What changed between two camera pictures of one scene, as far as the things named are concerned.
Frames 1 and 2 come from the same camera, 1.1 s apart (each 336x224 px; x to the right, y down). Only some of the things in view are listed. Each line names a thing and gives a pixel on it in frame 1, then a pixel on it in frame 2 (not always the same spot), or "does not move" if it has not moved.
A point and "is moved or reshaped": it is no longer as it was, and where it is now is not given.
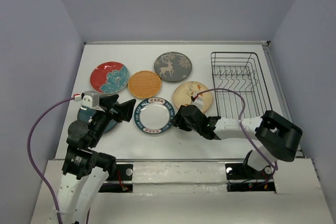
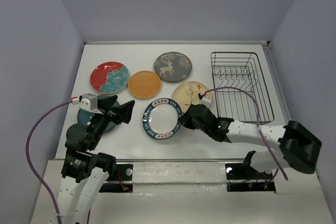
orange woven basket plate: [144, 84] does not move
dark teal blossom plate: [85, 113] does not move
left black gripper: [125, 109] does not move
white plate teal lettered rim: [154, 115] is moved or reshaped
